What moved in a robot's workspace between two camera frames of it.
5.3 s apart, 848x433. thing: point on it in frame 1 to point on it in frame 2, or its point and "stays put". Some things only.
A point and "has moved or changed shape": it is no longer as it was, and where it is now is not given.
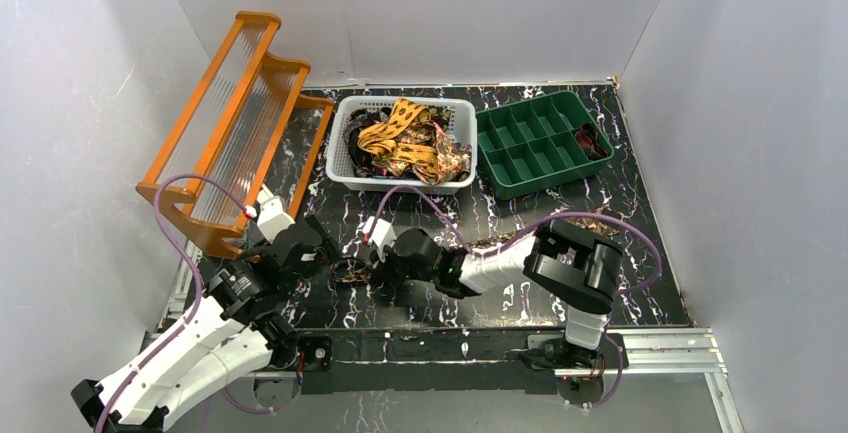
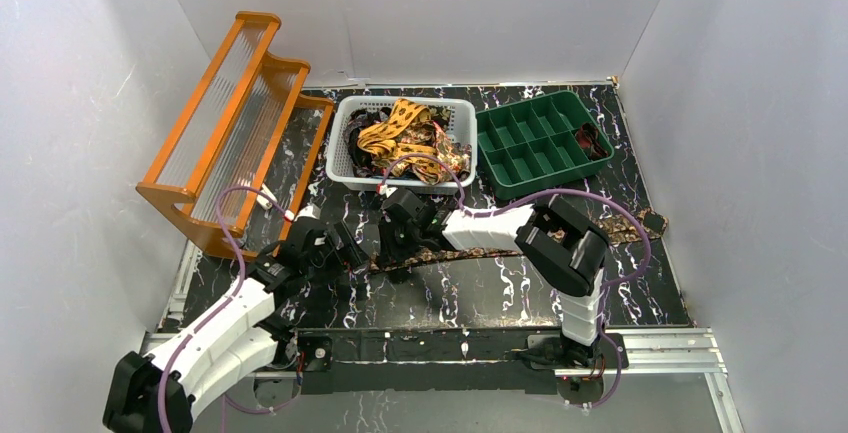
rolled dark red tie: x=590 y=141 stays put
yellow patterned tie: x=378 y=139 stays put
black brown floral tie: x=352 y=271 has moved or changed shape
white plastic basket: x=462 y=129 stays put
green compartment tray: x=541 y=143 stays put
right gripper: x=389 y=274 to x=389 y=238
